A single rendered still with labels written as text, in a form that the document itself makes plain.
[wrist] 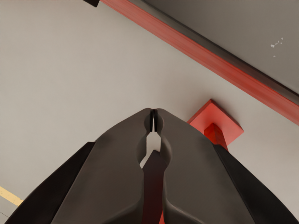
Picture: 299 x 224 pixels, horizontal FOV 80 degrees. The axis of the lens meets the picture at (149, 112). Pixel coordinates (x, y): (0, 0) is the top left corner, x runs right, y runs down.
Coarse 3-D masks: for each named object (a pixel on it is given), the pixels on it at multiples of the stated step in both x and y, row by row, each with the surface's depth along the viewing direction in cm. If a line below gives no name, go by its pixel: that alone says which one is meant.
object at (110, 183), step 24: (144, 120) 10; (96, 144) 8; (120, 144) 8; (144, 144) 9; (96, 168) 7; (120, 168) 7; (72, 192) 6; (96, 192) 6; (120, 192) 6; (72, 216) 6; (96, 216) 6; (120, 216) 6
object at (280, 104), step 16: (112, 0) 28; (128, 0) 15; (128, 16) 56; (144, 16) 20; (160, 32) 32; (176, 32) 16; (176, 48) 78; (192, 48) 23; (208, 64) 38; (224, 64) 17; (240, 80) 25; (256, 80) 14; (256, 96) 47; (272, 96) 19; (288, 112) 29
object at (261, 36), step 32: (160, 0) 10; (192, 0) 10; (224, 0) 9; (256, 0) 9; (288, 0) 9; (192, 32) 11; (224, 32) 10; (256, 32) 9; (288, 32) 9; (256, 64) 10; (288, 64) 9; (288, 96) 12
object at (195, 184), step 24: (168, 120) 10; (168, 144) 9; (192, 144) 9; (168, 168) 7; (192, 168) 7; (216, 168) 7; (168, 192) 6; (192, 192) 6; (216, 192) 6; (168, 216) 6; (192, 216) 6; (216, 216) 6; (240, 216) 6
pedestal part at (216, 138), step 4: (212, 124) 82; (208, 128) 83; (212, 128) 78; (216, 128) 79; (204, 132) 83; (208, 132) 78; (212, 132) 74; (216, 132) 73; (220, 132) 78; (208, 136) 74; (212, 136) 70; (216, 136) 68; (220, 136) 72; (212, 140) 66; (216, 140) 63; (220, 140) 67; (224, 140) 72; (224, 144) 67
